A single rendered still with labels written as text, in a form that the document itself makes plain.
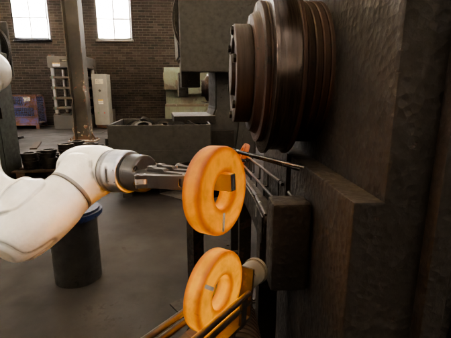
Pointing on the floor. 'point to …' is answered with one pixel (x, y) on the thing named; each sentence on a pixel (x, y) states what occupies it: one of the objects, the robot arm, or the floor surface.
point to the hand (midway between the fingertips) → (215, 180)
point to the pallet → (46, 159)
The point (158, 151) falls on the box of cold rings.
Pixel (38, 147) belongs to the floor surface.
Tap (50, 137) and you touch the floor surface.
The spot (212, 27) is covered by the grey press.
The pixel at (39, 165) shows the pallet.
